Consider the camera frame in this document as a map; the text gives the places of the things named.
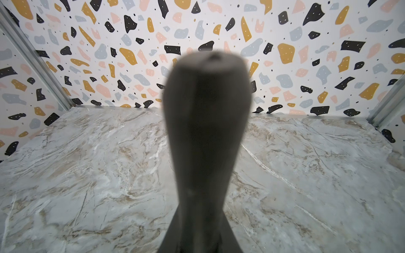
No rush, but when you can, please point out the steel claw hammer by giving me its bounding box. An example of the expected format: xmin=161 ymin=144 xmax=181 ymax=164
xmin=159 ymin=51 xmax=252 ymax=253

